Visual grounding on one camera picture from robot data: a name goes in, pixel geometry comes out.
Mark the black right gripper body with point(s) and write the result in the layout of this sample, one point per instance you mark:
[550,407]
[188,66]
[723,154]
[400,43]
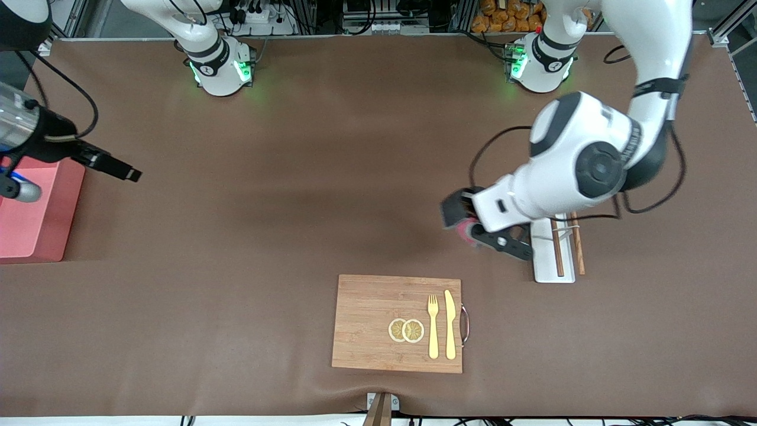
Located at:
[55,140]

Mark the lemon slice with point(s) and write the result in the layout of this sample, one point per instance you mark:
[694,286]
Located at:
[414,331]
[395,329]

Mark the white rectangular tray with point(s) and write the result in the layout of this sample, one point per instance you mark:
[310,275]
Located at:
[547,269]

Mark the aluminium frame corner bracket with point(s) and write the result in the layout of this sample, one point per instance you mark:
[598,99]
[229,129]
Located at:
[718,37]

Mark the pink plastic box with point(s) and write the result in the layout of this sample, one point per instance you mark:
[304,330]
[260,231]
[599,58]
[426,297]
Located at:
[32,219]

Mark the wooden post with metal bracket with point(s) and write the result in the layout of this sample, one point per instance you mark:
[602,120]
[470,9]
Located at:
[379,411]

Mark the orange snack packets pile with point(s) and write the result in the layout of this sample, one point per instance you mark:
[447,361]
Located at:
[502,15]

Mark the white chopstick clip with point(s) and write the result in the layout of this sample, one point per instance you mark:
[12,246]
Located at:
[569,227]

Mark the black equipment with white connectors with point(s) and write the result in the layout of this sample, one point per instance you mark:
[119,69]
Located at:
[384,15]

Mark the gold fork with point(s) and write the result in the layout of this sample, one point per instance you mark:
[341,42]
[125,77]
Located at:
[433,331]

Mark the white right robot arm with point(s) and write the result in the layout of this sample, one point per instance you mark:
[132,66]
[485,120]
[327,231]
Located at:
[216,65]

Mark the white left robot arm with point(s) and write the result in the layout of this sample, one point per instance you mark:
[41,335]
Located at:
[591,148]

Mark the white power strip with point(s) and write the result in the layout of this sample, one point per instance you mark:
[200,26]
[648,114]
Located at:
[263,21]

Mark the gold knife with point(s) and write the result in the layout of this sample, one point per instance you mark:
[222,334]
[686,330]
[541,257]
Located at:
[450,325]

